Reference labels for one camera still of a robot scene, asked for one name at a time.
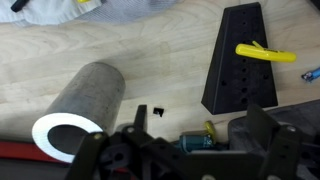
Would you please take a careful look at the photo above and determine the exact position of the small yellow T-handle hex key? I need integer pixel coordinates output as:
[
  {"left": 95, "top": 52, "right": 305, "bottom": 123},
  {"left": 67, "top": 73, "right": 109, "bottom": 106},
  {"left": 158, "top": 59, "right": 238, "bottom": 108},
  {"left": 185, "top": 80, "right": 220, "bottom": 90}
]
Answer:
[{"left": 235, "top": 40, "right": 297, "bottom": 64}]

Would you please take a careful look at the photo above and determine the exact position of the black wedge hex key holder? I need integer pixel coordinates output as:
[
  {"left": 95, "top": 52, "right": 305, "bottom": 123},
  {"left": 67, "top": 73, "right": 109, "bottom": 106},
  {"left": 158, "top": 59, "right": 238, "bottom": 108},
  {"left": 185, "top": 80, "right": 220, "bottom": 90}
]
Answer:
[{"left": 201, "top": 2, "right": 279, "bottom": 116}]

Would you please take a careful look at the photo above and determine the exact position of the blue small tool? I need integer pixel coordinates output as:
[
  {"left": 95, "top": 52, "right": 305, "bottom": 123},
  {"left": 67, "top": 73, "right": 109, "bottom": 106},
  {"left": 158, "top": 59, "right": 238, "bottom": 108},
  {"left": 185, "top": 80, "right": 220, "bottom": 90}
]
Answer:
[{"left": 301, "top": 66, "right": 320, "bottom": 84}]

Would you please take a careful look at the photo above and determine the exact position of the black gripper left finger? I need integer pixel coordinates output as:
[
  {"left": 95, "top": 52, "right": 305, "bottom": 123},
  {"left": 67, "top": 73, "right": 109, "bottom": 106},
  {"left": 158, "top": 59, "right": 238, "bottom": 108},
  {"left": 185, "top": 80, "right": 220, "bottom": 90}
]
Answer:
[{"left": 64, "top": 104, "right": 188, "bottom": 180}]

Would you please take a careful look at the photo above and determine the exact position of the small black plastic piece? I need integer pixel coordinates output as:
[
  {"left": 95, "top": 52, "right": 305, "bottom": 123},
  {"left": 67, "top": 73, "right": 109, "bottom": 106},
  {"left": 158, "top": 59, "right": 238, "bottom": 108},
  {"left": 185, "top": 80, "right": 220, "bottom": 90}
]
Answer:
[{"left": 152, "top": 106, "right": 165, "bottom": 118}]

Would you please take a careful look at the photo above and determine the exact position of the teal green tool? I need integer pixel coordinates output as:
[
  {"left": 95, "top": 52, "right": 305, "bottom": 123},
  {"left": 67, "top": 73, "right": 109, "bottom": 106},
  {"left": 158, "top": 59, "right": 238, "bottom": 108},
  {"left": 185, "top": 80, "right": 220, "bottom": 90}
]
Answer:
[{"left": 172, "top": 132, "right": 215, "bottom": 155}]

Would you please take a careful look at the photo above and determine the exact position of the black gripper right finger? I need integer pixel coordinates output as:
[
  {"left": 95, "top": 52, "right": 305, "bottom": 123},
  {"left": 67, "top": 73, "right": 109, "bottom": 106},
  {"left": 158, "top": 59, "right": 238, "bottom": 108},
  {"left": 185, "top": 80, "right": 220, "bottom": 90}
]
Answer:
[{"left": 246, "top": 103, "right": 320, "bottom": 180}]

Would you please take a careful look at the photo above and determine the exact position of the gray metal cylinder tube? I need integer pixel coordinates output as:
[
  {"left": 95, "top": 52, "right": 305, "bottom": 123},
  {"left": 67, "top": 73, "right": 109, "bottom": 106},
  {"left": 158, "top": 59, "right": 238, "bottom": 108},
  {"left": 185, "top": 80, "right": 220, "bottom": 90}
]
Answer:
[{"left": 31, "top": 61, "right": 127, "bottom": 165}]

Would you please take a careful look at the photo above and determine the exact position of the light gray towel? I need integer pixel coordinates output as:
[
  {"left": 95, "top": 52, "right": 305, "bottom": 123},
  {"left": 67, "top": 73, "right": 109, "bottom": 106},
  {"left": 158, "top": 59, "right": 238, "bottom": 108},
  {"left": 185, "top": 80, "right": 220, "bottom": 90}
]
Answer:
[{"left": 0, "top": 0, "right": 183, "bottom": 27}]

